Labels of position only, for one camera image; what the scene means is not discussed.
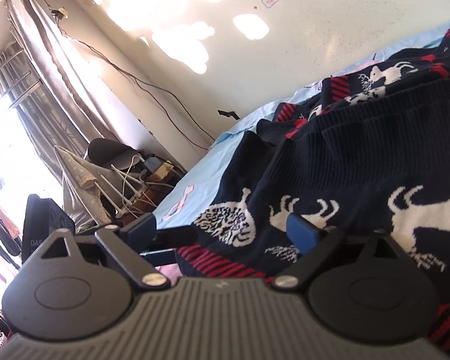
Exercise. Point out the small black tape piece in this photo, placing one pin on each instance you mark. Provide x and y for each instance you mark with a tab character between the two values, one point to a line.
229	114

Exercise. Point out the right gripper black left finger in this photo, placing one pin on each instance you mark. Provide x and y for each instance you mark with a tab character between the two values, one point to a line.
123	248

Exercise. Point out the navy patterned knit sweater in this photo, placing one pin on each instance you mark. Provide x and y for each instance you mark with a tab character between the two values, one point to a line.
370	152

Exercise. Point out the beige window curtain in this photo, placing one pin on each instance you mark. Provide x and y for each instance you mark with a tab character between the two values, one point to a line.
42	40

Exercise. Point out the light blue cartoon bedsheet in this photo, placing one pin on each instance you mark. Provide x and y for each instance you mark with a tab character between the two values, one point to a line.
200	185

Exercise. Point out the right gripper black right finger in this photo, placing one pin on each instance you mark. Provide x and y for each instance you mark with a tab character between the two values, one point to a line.
315	246

